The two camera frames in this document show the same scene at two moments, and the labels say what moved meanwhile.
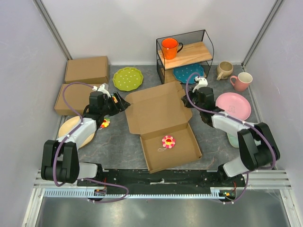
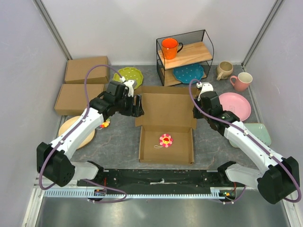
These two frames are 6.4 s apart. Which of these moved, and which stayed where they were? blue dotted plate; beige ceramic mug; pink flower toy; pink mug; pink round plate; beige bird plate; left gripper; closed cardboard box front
Moved: left gripper; pink flower toy
Stayed: blue dotted plate; closed cardboard box front; beige bird plate; pink round plate; pink mug; beige ceramic mug
